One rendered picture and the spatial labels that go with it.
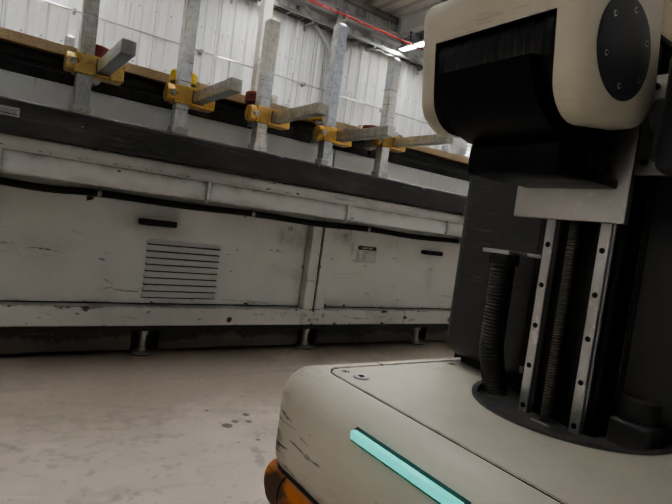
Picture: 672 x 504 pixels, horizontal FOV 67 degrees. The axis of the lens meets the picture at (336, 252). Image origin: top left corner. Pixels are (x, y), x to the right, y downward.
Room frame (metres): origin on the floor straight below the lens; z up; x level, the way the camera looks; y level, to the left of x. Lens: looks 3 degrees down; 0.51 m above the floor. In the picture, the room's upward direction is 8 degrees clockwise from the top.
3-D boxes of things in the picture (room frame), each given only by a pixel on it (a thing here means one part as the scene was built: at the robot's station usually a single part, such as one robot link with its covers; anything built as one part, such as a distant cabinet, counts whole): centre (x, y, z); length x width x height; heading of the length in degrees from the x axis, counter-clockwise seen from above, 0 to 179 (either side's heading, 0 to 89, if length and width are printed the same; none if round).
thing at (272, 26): (1.60, 0.29, 0.87); 0.04 x 0.04 x 0.48; 36
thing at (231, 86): (1.42, 0.42, 0.81); 0.43 x 0.03 x 0.04; 36
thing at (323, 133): (1.76, 0.06, 0.81); 0.14 x 0.06 x 0.05; 126
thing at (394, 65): (1.89, -0.12, 0.90); 0.04 x 0.04 x 0.48; 36
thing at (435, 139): (1.86, -0.19, 0.83); 0.43 x 0.03 x 0.04; 36
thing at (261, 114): (1.61, 0.27, 0.81); 0.14 x 0.06 x 0.05; 126
